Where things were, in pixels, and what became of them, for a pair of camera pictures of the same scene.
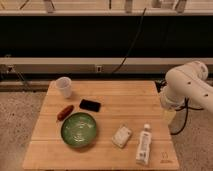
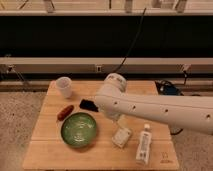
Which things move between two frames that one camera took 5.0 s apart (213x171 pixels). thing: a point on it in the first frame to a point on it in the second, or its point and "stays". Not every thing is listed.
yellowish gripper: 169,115 to 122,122
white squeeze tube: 144,145 stays
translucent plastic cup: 65,84 stays
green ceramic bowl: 78,129 stays
